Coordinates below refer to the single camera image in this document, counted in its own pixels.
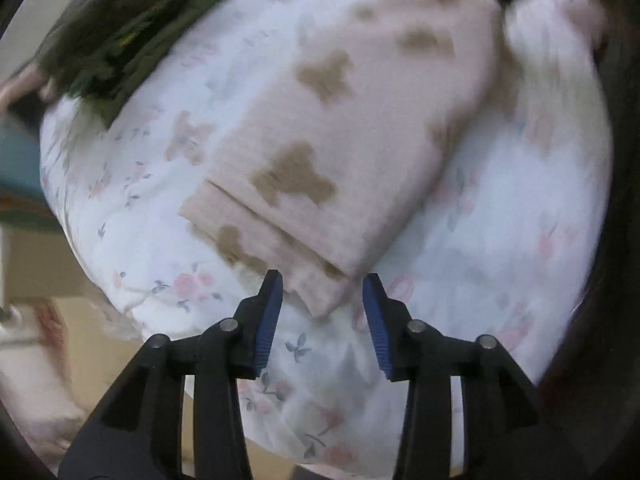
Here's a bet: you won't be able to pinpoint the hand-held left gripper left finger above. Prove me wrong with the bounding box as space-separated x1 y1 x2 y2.
57 269 284 480

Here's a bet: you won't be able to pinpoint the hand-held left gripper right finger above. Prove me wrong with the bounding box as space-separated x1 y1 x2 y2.
362 272 587 480

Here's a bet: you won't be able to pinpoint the pink bear-print pants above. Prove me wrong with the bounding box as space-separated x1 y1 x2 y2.
177 0 526 318

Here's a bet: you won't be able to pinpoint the white floral bed sheet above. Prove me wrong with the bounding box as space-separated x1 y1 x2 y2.
39 0 616 478

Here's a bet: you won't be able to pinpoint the teal upholstered chair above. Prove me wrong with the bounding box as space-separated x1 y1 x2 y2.
0 125 48 201

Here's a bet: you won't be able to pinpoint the stack of folded dark clothes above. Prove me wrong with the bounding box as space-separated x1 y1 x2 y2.
37 0 228 128

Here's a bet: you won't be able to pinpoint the pink clothing pile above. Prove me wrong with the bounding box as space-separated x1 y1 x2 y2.
0 67 57 109

